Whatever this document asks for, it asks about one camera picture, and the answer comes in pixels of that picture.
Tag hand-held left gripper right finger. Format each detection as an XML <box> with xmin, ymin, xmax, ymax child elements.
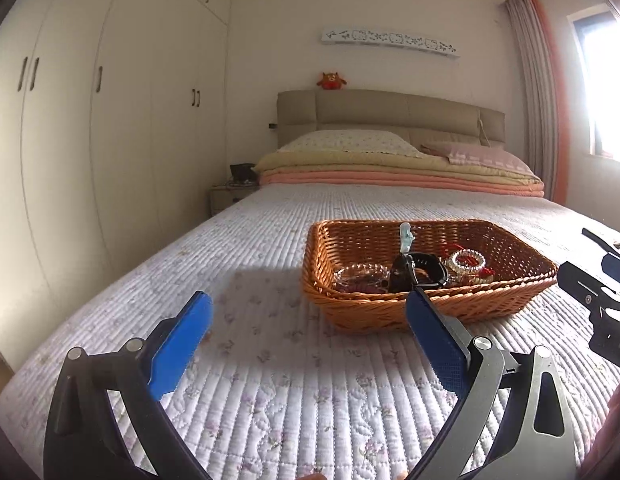
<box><xmin>405</xmin><ymin>287</ymin><xmax>576</xmax><ymax>480</ymax></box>

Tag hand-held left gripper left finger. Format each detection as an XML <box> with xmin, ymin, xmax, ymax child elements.
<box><xmin>42</xmin><ymin>290</ymin><xmax>214</xmax><ymax>480</ymax></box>

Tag brown wicker basket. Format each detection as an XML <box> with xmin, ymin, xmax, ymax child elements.
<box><xmin>302</xmin><ymin>219</ymin><xmax>561</xmax><ymax>333</ymax></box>

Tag black wrist watch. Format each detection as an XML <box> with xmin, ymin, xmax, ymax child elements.
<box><xmin>390</xmin><ymin>252</ymin><xmax>449</xmax><ymax>292</ymax></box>

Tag red braided cord bracelet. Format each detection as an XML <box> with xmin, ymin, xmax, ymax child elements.
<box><xmin>442</xmin><ymin>241</ymin><xmax>496</xmax><ymax>286</ymax></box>

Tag cream beaded bracelet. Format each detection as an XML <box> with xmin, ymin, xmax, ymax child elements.
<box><xmin>451</xmin><ymin>249</ymin><xmax>487</xmax><ymax>273</ymax></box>

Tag purple bead bracelet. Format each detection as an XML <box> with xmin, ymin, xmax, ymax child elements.
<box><xmin>340</xmin><ymin>280</ymin><xmax>391</xmax><ymax>295</ymax></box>

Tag clear crystal bracelet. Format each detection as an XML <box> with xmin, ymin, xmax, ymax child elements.
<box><xmin>334</xmin><ymin>262</ymin><xmax>391</xmax><ymax>286</ymax></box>

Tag person's right forearm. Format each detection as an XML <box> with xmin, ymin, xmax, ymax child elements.
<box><xmin>587</xmin><ymin>377</ymin><xmax>620</xmax><ymax>480</ymax></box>

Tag floral quilted bedspread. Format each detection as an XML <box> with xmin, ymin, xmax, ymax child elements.
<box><xmin>0</xmin><ymin>182</ymin><xmax>620</xmax><ymax>480</ymax></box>

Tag grey nightstand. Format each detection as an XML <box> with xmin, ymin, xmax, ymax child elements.
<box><xmin>210</xmin><ymin>182</ymin><xmax>261</xmax><ymax>218</ymax></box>

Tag pink checked pillow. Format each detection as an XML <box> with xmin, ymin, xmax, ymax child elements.
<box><xmin>420</xmin><ymin>141</ymin><xmax>533</xmax><ymax>173</ymax></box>

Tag bright window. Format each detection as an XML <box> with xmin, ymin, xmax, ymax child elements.
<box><xmin>570</xmin><ymin>10</ymin><xmax>620</xmax><ymax>158</ymax></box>

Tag striped orange curtain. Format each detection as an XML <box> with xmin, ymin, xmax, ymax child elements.
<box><xmin>505</xmin><ymin>0</ymin><xmax>566</xmax><ymax>206</ymax></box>

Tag folded salmon blanket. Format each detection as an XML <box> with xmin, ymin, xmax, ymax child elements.
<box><xmin>257</xmin><ymin>170</ymin><xmax>546</xmax><ymax>198</ymax></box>

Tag dark object on nightstand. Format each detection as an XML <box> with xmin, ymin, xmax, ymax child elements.
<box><xmin>229</xmin><ymin>162</ymin><xmax>258</xmax><ymax>186</ymax></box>

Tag folded yellow and pink blankets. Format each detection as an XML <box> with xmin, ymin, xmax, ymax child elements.
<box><xmin>253</xmin><ymin>150</ymin><xmax>543</xmax><ymax>186</ymax></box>

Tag white wardrobe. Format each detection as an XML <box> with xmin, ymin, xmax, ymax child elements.
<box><xmin>0</xmin><ymin>0</ymin><xmax>234</xmax><ymax>376</ymax></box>

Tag white floral pillow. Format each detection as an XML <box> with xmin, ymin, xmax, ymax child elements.
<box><xmin>277</xmin><ymin>130</ymin><xmax>423</xmax><ymax>158</ymax></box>

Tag beige padded headboard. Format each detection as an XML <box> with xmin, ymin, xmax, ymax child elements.
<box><xmin>276</xmin><ymin>89</ymin><xmax>506</xmax><ymax>151</ymax></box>

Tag red plush owl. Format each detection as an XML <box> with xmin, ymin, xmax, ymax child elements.
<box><xmin>317</xmin><ymin>71</ymin><xmax>348</xmax><ymax>92</ymax></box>

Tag white patterned wall decoration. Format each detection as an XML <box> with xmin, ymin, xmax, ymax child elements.
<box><xmin>320</xmin><ymin>27</ymin><xmax>461</xmax><ymax>59</ymax></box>

